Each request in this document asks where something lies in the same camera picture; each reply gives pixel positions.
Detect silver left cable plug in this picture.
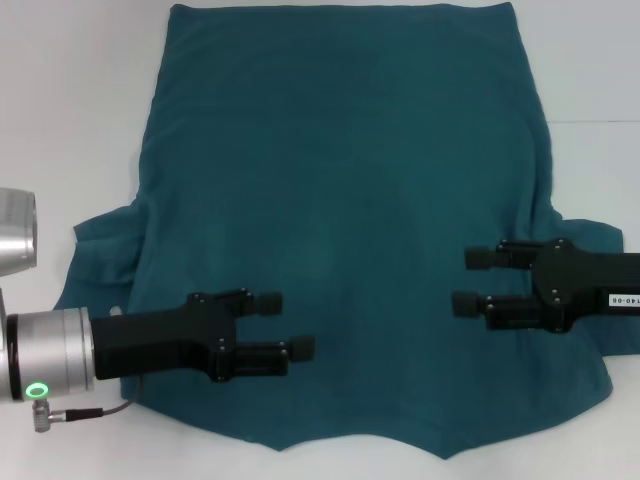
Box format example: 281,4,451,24
31,398,69,432

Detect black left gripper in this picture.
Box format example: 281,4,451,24
90,288,316,383

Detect blue shirt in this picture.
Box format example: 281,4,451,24
53,2,640,449

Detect grey left arm cable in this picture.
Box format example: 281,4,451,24
64,375,147,419

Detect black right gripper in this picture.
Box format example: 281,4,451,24
452,238,640,334

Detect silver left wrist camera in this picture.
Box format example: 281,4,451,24
0,187,38,277

